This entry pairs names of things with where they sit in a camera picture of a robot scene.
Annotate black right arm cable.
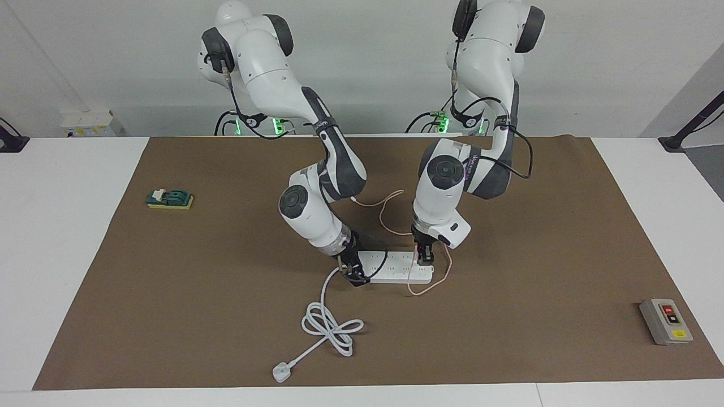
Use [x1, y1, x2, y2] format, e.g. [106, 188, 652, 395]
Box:
[223, 67, 341, 142]

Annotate green knife switch yellow base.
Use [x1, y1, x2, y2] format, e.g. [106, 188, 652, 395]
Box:
[146, 188, 195, 211]

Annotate black base cable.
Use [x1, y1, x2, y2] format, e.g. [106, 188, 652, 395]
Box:
[404, 93, 456, 135]
[213, 109, 242, 137]

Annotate pink charging cable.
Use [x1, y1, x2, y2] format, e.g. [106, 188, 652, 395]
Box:
[351, 189, 454, 297]

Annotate white wall box yellow labels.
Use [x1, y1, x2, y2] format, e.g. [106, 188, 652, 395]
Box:
[60, 110, 124, 138]

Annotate white power strip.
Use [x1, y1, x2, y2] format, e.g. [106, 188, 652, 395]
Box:
[355, 250, 435, 284]

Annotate grey push button box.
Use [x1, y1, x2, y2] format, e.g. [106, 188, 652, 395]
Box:
[639, 298, 695, 347]

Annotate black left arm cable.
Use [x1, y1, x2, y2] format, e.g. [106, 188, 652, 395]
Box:
[450, 61, 534, 180]

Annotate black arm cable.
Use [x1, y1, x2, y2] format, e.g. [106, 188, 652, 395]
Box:
[450, 61, 534, 180]
[223, 67, 341, 142]

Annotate black clamp stand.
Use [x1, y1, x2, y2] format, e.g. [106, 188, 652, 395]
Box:
[0, 117, 31, 154]
[657, 90, 724, 153]

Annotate brown table mat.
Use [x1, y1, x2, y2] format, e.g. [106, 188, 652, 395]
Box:
[32, 135, 724, 391]

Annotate white power cord with plug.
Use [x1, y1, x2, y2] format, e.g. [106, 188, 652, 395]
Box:
[272, 266, 365, 384]

